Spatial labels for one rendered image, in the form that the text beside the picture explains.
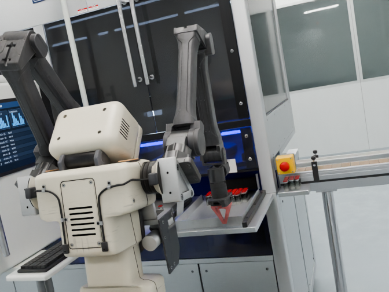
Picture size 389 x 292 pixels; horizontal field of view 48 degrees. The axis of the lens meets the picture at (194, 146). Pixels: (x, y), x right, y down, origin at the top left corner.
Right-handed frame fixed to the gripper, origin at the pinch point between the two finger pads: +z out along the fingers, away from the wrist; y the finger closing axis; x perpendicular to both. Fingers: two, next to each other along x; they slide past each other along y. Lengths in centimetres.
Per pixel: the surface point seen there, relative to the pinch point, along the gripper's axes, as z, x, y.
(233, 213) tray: 1.6, 0.4, 14.7
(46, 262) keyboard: 8, 70, -11
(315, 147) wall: 56, 4, 500
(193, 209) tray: 0.7, 19.1, 21.9
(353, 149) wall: 66, -46, 500
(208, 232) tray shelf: 3.2, 6.2, -1.4
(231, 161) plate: -14.5, 4.0, 38.0
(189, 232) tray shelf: 2.5, 13.4, -1.4
